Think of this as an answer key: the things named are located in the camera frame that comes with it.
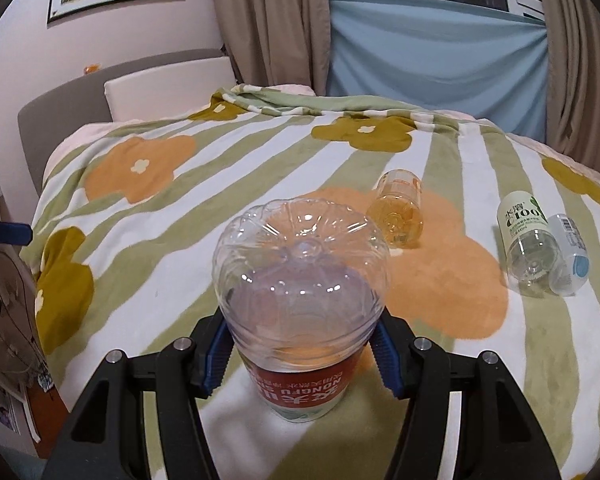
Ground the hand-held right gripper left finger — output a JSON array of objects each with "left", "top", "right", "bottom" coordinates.
[{"left": 41, "top": 314, "right": 229, "bottom": 480}]

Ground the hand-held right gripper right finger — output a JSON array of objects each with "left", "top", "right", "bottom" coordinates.
[{"left": 371, "top": 307, "right": 557, "bottom": 480}]

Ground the clear red label plastic bottle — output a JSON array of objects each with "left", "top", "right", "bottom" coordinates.
[{"left": 212, "top": 199, "right": 393, "bottom": 424}]

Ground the orange drink plastic bottle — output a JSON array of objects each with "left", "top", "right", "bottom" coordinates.
[{"left": 367, "top": 170, "right": 425, "bottom": 247}]

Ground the white green label plastic bottle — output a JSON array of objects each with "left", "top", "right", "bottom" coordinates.
[{"left": 497, "top": 192, "right": 560, "bottom": 292}]

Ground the floral striped blanket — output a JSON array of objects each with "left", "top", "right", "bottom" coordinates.
[{"left": 19, "top": 85, "right": 600, "bottom": 480}]

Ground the white printed board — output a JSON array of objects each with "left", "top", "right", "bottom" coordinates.
[{"left": 0, "top": 240, "right": 48, "bottom": 388}]

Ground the clear blue cap plastic bottle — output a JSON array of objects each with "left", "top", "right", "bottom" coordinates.
[{"left": 546, "top": 213, "right": 590, "bottom": 296}]

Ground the white pillow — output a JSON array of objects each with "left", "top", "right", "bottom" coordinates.
[{"left": 104, "top": 56, "right": 237, "bottom": 122}]

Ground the grey bed headboard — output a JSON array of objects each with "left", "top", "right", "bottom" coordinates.
[{"left": 17, "top": 48, "right": 238, "bottom": 192}]

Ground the light blue cloth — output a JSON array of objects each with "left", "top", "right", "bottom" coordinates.
[{"left": 327, "top": 0, "right": 551, "bottom": 139}]

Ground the beige curtain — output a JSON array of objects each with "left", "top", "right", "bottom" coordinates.
[
  {"left": 207, "top": 0, "right": 337, "bottom": 97},
  {"left": 526, "top": 0, "right": 600, "bottom": 172}
]

